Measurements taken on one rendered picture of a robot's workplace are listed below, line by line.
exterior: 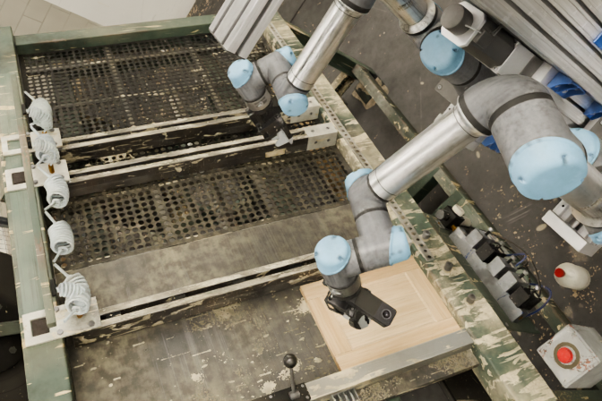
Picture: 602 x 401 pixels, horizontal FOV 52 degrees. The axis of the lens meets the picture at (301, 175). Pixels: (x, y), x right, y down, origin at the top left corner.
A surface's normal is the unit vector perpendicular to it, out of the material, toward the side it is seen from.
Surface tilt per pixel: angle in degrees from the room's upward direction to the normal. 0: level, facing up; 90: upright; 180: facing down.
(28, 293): 56
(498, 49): 90
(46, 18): 90
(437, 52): 8
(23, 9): 90
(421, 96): 0
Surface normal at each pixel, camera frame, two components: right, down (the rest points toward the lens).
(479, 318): 0.11, -0.71
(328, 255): -0.25, -0.59
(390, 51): -0.70, -0.23
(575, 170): 0.12, 0.80
